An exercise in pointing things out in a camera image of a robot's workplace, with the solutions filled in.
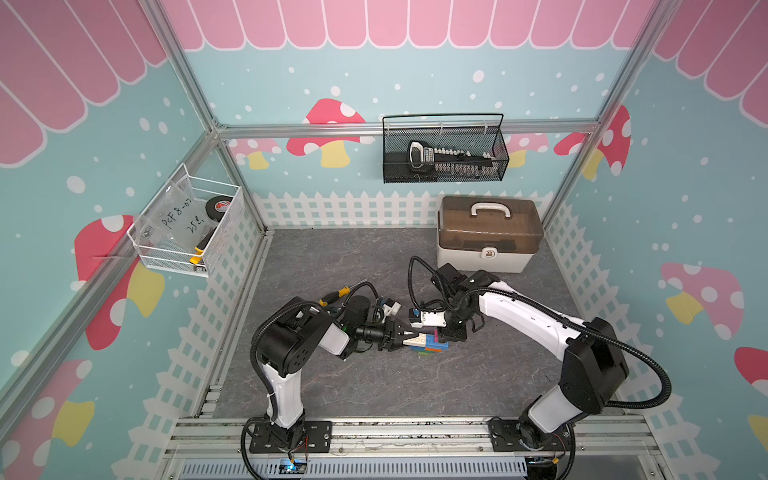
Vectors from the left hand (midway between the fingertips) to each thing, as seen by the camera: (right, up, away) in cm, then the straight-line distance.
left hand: (414, 343), depth 84 cm
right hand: (+8, +4, -1) cm, 9 cm away
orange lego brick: (+6, -2, +2) cm, 6 cm away
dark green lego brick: (+3, -3, +3) cm, 5 cm away
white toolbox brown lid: (+29, +33, +25) cm, 51 cm away
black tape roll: (-53, +38, -4) cm, 66 cm away
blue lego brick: (+4, 0, -1) cm, 5 cm away
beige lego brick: (+1, +1, -1) cm, 2 cm away
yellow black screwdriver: (-25, +12, +12) cm, 31 cm away
